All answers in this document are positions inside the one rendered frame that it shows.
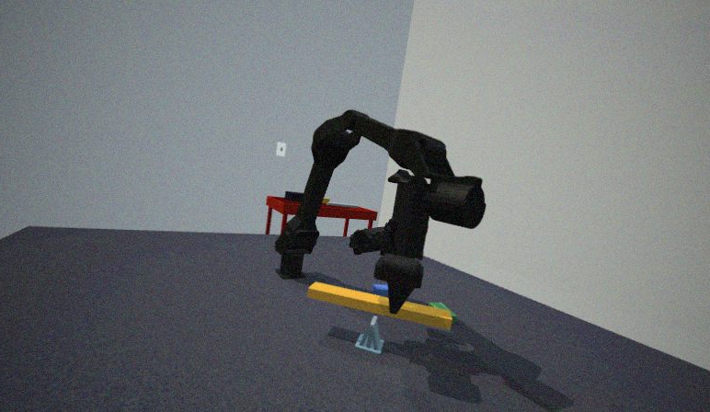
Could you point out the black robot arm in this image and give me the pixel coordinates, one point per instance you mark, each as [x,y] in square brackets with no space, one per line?
[448,199]

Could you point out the yellow rectangular bar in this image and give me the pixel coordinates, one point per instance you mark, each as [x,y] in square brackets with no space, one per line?
[378,304]

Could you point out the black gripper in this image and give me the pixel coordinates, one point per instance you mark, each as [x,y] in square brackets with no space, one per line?
[399,268]

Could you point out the green rectangular block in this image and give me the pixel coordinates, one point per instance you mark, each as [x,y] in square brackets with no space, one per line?
[441,306]

